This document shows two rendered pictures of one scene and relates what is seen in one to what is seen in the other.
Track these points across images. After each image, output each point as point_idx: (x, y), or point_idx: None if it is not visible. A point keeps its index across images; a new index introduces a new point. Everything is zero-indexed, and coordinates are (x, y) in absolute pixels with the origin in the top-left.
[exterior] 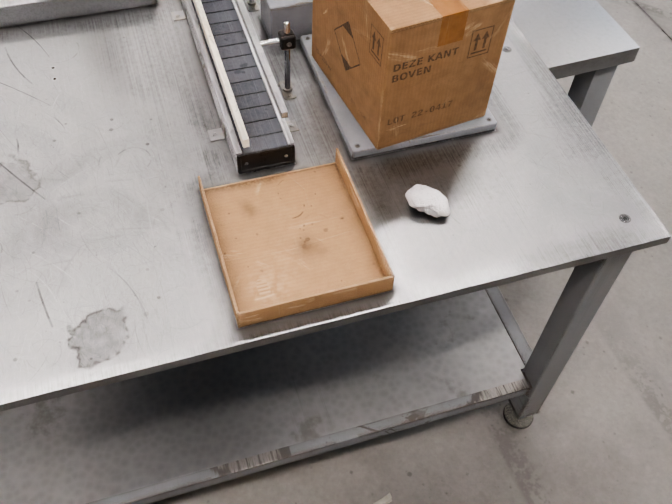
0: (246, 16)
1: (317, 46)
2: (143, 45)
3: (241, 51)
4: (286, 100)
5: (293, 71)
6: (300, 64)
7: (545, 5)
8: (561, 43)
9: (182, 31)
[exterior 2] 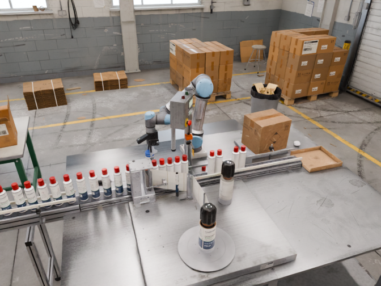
0: (266, 152)
1: (261, 150)
2: (261, 185)
3: (265, 163)
4: None
5: (261, 160)
6: (258, 159)
7: (222, 127)
8: (236, 126)
9: (252, 179)
